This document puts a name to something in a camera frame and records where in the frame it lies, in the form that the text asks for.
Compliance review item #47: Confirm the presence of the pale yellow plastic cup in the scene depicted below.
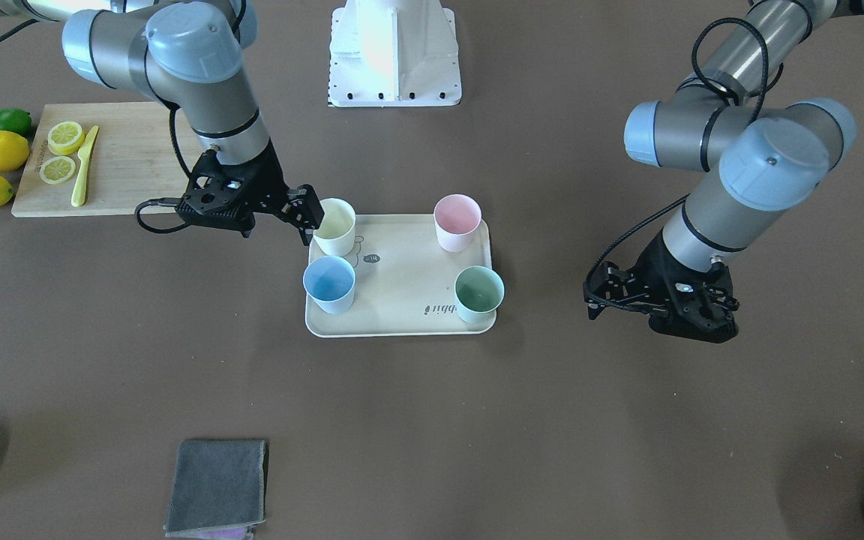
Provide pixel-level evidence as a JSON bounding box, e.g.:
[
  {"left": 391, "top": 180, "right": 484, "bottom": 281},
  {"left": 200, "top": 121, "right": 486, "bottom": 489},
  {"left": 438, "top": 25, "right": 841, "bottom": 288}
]
[{"left": 314, "top": 198, "right": 356, "bottom": 257}]

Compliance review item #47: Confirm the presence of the cream rabbit tray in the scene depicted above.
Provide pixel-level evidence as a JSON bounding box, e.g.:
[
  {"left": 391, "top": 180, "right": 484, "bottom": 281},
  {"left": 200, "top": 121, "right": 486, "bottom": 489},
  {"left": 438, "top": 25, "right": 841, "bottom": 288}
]
[{"left": 304, "top": 213, "right": 497, "bottom": 338}]

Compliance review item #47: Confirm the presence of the lemon slice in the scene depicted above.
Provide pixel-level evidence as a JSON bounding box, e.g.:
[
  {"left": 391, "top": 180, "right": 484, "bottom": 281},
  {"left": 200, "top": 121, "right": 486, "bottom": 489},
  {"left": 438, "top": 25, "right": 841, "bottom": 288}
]
[
  {"left": 38, "top": 156, "right": 77, "bottom": 185},
  {"left": 46, "top": 121, "right": 86, "bottom": 157}
]

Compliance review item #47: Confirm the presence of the green lime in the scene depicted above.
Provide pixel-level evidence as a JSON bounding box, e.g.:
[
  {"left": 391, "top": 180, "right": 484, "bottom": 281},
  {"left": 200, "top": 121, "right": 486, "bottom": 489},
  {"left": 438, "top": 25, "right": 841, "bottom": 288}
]
[{"left": 0, "top": 107, "right": 33, "bottom": 137}]

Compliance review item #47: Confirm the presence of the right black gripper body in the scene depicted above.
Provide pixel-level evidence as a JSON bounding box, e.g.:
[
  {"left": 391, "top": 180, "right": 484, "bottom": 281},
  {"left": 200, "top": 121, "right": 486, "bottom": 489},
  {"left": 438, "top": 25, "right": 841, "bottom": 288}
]
[{"left": 175, "top": 141, "right": 290, "bottom": 237}]

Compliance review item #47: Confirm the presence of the blue plastic cup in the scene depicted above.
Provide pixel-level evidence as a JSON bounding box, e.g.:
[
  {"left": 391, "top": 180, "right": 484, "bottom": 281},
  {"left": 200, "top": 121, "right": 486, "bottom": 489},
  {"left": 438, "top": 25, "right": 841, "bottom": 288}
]
[{"left": 302, "top": 256, "right": 357, "bottom": 314}]

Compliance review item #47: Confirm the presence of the grey folded cloth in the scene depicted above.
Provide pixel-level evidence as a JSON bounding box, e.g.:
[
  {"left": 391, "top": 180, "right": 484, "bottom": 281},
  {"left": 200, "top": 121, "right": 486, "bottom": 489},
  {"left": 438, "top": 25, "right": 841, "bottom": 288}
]
[{"left": 163, "top": 439, "right": 267, "bottom": 539}]

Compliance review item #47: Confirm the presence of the pink plastic cup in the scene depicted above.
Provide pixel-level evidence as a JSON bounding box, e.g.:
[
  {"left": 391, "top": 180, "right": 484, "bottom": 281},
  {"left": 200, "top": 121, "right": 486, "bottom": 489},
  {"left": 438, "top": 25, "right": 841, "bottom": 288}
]
[{"left": 433, "top": 193, "right": 482, "bottom": 253}]

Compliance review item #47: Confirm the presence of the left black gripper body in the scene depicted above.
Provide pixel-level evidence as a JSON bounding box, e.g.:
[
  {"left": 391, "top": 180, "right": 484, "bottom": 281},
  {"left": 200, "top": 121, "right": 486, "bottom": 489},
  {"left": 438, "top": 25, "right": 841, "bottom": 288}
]
[{"left": 583, "top": 232, "right": 740, "bottom": 343}]

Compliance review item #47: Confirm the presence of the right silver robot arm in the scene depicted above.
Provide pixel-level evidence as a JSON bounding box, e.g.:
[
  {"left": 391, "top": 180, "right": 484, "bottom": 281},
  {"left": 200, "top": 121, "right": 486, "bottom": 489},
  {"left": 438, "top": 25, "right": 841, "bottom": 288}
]
[{"left": 0, "top": 1, "right": 325, "bottom": 245}]

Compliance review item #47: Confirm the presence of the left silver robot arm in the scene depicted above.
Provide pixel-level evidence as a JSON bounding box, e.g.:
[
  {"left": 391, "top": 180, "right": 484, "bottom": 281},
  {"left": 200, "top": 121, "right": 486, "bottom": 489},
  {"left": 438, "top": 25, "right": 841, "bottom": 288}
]
[{"left": 583, "top": 1, "right": 864, "bottom": 343}]

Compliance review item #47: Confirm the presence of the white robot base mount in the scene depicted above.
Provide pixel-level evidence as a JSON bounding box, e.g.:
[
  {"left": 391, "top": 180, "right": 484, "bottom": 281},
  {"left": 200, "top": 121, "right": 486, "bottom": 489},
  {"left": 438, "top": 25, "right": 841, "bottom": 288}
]
[{"left": 327, "top": 1, "right": 463, "bottom": 107}]

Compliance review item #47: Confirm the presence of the green plastic cup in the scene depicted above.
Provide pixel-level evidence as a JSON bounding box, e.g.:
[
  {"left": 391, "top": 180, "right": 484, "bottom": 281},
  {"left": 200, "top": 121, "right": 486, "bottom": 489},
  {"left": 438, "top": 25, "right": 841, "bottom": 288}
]
[{"left": 454, "top": 265, "right": 506, "bottom": 326}]

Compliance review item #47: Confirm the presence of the yellow plastic knife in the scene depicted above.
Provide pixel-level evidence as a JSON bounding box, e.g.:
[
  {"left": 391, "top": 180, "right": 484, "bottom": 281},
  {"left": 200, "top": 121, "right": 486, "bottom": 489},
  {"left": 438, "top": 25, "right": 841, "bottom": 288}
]
[{"left": 70, "top": 125, "right": 100, "bottom": 208}]

